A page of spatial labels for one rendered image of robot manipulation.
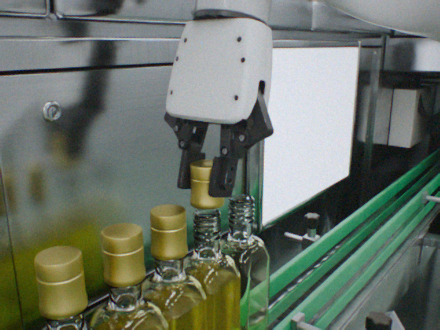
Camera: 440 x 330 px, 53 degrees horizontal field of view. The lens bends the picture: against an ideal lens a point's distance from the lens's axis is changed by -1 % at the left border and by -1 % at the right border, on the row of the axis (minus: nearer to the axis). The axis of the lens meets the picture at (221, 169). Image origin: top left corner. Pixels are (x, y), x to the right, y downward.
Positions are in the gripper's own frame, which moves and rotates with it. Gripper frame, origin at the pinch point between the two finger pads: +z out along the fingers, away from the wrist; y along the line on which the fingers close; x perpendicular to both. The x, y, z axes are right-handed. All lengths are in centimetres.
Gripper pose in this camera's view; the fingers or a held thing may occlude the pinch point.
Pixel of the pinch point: (206, 173)
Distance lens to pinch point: 45.4
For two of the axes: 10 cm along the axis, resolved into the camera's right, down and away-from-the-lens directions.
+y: 7.8, 1.6, -6.0
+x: 6.1, 0.4, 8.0
